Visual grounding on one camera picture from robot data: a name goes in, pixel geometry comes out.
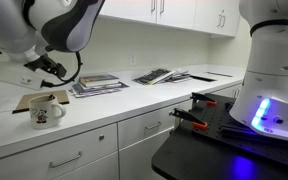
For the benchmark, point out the white wall outlet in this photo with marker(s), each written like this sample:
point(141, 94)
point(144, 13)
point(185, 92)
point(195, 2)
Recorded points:
point(132, 60)

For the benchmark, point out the stack of books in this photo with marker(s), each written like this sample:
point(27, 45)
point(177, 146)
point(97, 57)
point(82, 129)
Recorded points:
point(96, 84)

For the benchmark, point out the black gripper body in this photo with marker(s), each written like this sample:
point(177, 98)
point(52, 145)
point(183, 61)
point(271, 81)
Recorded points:
point(46, 64)

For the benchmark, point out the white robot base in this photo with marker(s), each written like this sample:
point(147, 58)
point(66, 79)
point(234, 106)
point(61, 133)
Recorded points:
point(263, 101)

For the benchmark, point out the white cartoon mug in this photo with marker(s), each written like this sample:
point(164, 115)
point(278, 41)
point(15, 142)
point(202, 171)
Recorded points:
point(44, 113)

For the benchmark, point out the white lower drawer cabinets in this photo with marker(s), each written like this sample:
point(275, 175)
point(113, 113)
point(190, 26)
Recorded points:
point(87, 143)

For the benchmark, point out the black perforated mounting table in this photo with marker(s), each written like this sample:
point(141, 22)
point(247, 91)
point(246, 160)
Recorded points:
point(226, 150)

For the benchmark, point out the far black orange clamp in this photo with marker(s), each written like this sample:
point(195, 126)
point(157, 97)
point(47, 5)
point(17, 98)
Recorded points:
point(196, 97)

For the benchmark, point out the white upper wall cabinets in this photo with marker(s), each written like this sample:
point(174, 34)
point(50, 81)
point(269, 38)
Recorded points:
point(219, 18)

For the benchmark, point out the near black orange clamp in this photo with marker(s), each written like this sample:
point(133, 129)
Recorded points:
point(182, 114)

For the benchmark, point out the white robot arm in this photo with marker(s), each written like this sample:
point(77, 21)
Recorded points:
point(30, 29)

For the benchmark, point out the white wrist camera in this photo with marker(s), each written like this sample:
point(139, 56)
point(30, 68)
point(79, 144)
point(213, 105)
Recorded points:
point(17, 74)

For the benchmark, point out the brown cardboard notebook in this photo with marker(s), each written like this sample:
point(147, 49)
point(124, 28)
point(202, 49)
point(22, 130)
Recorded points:
point(23, 104)

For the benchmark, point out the spread magazines pile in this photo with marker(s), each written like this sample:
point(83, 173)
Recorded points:
point(162, 75)

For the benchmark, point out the black orange clamp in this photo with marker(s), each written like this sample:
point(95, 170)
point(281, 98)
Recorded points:
point(182, 114)
point(196, 97)

